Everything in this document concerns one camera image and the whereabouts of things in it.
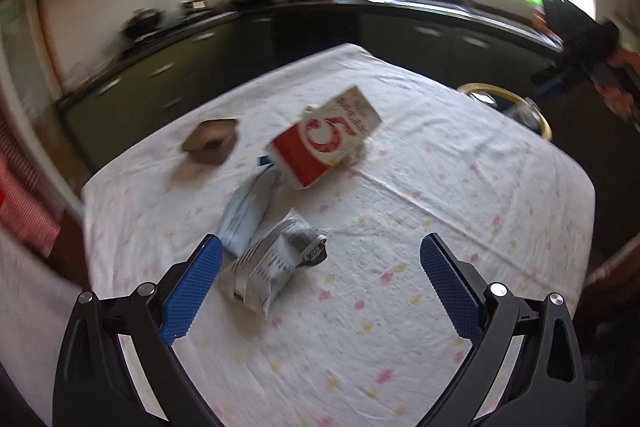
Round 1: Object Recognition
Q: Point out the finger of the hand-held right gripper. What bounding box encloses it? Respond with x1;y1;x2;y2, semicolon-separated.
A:
530;63;583;96

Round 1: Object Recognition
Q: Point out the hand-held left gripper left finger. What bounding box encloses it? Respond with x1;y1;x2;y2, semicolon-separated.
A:
52;234;224;427

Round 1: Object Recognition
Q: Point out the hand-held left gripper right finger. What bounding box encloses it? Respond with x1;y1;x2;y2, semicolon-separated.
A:
415;233;587;427

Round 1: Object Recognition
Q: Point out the clear plastic lid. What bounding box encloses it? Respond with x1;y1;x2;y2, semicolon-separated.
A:
502;98;544;132

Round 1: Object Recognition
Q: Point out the yellow rimmed trash bin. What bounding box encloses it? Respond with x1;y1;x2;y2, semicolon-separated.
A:
456;83;552;142

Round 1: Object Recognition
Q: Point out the silver foil packet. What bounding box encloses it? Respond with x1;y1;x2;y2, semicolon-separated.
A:
218;210;328;314

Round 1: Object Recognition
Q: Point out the light blue foil packet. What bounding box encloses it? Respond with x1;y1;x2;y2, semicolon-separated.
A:
219;157;283;258

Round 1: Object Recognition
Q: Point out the red and white milk carton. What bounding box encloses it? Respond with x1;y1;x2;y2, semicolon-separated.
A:
267;86;383;191

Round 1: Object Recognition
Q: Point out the white dotted tablecloth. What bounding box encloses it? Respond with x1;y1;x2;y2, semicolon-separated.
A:
81;43;596;427

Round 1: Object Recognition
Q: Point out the dark green sink cabinet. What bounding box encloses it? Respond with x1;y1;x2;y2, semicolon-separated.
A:
357;3;568;95

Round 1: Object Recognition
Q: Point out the brown plastic tray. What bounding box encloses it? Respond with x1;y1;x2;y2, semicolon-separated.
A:
181;118;240;165

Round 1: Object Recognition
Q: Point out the red printed apron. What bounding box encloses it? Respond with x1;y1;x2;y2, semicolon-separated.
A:
0;107;64;258

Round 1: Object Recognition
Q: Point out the green kitchen base cabinet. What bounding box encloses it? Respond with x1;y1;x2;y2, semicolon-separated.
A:
57;4;362;172

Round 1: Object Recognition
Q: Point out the black gas stove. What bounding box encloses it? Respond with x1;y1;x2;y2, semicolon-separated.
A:
120;9;238;54

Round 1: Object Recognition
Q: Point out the black wok with lid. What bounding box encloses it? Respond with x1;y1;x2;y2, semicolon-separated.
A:
122;8;166;40

